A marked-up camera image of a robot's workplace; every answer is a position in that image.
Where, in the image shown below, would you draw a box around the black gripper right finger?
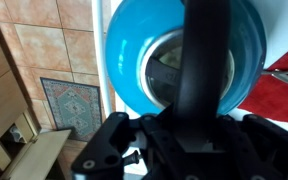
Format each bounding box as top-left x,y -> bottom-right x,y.
213,113 -> 288,180

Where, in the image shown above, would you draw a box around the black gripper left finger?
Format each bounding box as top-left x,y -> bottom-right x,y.
71,111 -> 182,180

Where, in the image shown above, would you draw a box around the blue kettle with black handle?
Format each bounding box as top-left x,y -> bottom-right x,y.
104,0 -> 268,134

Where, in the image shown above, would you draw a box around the patterned floor rug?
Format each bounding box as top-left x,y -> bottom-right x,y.
39,77 -> 103,143

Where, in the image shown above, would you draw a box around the red oven mitt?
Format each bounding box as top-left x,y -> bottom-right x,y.
238,39 -> 288,128

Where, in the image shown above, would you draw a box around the silver metal utensil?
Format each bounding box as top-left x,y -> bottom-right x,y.
261,64 -> 288,92

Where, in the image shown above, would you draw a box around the white electric stove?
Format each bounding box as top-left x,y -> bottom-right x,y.
91,0 -> 288,178

